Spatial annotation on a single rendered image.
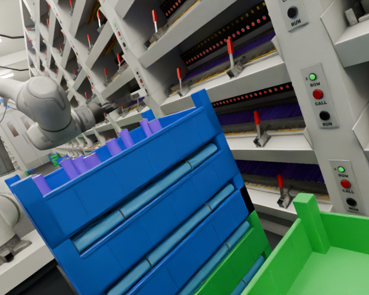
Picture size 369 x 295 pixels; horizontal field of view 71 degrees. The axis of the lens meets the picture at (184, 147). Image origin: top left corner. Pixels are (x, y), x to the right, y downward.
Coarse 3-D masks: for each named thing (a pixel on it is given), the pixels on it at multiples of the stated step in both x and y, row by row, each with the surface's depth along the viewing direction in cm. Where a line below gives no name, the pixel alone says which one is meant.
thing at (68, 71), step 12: (24, 0) 204; (48, 12) 208; (60, 36) 213; (60, 48) 213; (72, 60) 217; (72, 72) 217; (84, 84) 222; (84, 96) 222; (96, 132) 226; (108, 132) 231
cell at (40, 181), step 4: (36, 176) 36; (40, 176) 36; (36, 180) 35; (40, 180) 36; (44, 180) 36; (36, 184) 35; (40, 184) 36; (44, 184) 36; (40, 188) 36; (44, 188) 36; (48, 188) 36; (44, 192) 36; (48, 192) 36
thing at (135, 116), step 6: (120, 108) 166; (144, 108) 124; (114, 114) 164; (120, 114) 164; (132, 114) 135; (138, 114) 126; (114, 120) 164; (120, 120) 154; (126, 120) 146; (132, 120) 138; (138, 120) 132
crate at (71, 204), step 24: (192, 96) 43; (168, 120) 54; (192, 120) 40; (216, 120) 44; (120, 144) 54; (144, 144) 35; (168, 144) 38; (192, 144) 40; (96, 168) 31; (120, 168) 33; (144, 168) 35; (168, 168) 37; (24, 192) 27; (72, 192) 29; (96, 192) 31; (120, 192) 33; (48, 216) 28; (72, 216) 29; (96, 216) 31; (48, 240) 28
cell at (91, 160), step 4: (88, 156) 34; (92, 156) 34; (96, 156) 34; (84, 160) 34; (88, 160) 34; (92, 160) 34; (96, 160) 34; (88, 164) 34; (92, 164) 34; (96, 164) 34; (88, 168) 34
